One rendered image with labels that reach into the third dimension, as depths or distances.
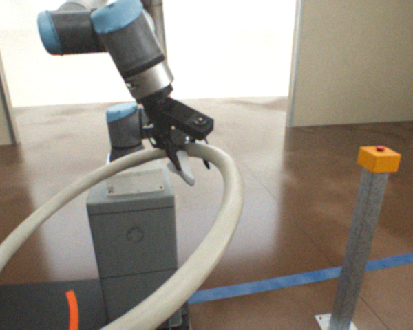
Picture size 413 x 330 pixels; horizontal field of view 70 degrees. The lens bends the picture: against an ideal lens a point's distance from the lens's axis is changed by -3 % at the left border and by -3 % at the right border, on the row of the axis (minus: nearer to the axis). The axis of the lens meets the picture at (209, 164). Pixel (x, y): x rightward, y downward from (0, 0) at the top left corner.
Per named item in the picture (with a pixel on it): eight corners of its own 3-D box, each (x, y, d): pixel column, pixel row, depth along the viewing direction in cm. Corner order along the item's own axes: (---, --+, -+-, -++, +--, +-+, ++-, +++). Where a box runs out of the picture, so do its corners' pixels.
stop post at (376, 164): (364, 342, 161) (417, 156, 121) (330, 346, 159) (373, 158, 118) (345, 312, 179) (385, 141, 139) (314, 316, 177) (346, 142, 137)
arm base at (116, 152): (108, 155, 155) (104, 137, 151) (144, 149, 161) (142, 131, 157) (111, 171, 139) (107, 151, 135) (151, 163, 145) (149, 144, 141)
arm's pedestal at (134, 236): (107, 282, 204) (87, 167, 172) (179, 272, 213) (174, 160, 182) (100, 347, 158) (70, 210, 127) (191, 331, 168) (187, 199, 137)
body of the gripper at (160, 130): (176, 133, 70) (153, 84, 64) (202, 133, 64) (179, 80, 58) (153, 151, 66) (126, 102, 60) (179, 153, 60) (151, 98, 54)
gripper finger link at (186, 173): (179, 183, 69) (168, 144, 66) (197, 185, 65) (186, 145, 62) (169, 188, 67) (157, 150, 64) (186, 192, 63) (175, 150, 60)
